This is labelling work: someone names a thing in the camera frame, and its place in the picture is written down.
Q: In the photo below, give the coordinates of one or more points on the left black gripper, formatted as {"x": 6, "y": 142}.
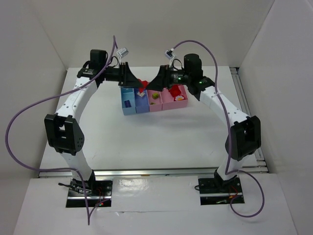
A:
{"x": 123, "y": 74}

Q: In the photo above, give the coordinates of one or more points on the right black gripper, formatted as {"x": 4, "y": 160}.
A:
{"x": 167, "y": 76}

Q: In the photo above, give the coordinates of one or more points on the yellow green lego block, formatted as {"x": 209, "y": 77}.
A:
{"x": 155, "y": 95}

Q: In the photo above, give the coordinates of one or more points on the white lego brick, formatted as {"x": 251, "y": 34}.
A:
{"x": 141, "y": 94}

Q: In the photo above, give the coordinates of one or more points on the red white lego piece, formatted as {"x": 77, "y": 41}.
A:
{"x": 179, "y": 98}

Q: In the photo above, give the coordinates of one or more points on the blue lego brick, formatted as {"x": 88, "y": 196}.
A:
{"x": 127, "y": 104}

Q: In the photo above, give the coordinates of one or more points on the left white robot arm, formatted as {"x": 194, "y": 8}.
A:
{"x": 62, "y": 128}

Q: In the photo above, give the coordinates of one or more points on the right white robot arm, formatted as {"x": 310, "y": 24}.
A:
{"x": 244, "y": 131}

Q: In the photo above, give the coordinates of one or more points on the light blue bin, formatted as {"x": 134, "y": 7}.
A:
{"x": 128, "y": 94}

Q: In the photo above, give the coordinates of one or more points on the small pink bin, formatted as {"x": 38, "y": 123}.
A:
{"x": 155, "y": 101}

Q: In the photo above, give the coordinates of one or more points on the large pink bin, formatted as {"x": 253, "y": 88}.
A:
{"x": 168, "y": 100}

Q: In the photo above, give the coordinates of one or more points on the dark blue bin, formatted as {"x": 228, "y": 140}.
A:
{"x": 141, "y": 102}

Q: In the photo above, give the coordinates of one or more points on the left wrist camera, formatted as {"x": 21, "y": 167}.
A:
{"x": 122, "y": 52}

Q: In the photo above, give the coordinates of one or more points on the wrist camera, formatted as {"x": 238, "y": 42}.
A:
{"x": 122, "y": 52}
{"x": 169, "y": 54}

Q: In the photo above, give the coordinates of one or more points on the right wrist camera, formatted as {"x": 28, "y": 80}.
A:
{"x": 169, "y": 54}

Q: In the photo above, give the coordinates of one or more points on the aluminium front rail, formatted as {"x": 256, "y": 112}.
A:
{"x": 153, "y": 172}

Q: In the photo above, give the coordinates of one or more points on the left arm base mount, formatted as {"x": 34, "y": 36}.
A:
{"x": 101, "y": 194}

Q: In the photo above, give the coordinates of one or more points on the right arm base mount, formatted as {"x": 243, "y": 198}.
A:
{"x": 211, "y": 194}

